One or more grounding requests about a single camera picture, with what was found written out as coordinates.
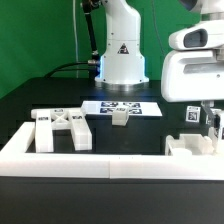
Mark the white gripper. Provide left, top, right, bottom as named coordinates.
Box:
left=161, top=21, right=224, bottom=125

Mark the white chair seat part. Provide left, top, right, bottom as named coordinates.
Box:
left=165, top=134, right=214, bottom=157

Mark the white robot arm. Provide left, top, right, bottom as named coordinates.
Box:
left=82, top=0, right=224, bottom=127

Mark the left small tag cube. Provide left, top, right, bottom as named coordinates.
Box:
left=186, top=106, right=201, bottom=123

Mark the white marker sheet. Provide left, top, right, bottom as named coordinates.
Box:
left=81, top=101, right=162, bottom=117

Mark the white U-shaped fence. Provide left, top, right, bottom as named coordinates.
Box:
left=0, top=122, right=224, bottom=180

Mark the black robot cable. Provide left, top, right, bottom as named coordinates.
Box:
left=44, top=13, right=101, bottom=79

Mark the white chair back frame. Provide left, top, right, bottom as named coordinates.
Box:
left=31, top=108, right=92, bottom=153

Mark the white thin cable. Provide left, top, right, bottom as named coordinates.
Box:
left=72, top=0, right=81, bottom=79

